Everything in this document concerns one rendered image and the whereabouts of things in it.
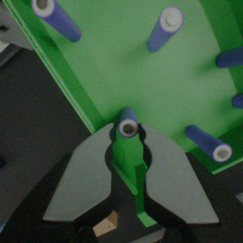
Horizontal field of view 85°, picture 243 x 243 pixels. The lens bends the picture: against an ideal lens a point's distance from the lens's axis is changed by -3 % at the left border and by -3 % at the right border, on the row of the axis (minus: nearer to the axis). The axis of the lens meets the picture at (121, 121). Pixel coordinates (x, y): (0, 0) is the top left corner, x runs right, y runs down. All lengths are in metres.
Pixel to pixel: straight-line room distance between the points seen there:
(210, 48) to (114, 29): 0.11
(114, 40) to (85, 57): 0.04
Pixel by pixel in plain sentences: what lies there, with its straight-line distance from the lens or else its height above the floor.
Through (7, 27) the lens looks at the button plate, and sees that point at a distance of 0.64.
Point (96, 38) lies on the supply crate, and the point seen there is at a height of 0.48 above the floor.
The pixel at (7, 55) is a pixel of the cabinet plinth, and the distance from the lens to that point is 0.85.
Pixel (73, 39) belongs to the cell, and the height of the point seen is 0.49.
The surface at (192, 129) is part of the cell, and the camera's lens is 0.19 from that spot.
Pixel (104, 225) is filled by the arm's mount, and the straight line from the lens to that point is 0.88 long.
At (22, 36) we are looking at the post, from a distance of 0.70.
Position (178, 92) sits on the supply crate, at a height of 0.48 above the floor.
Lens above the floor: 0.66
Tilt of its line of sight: 75 degrees down
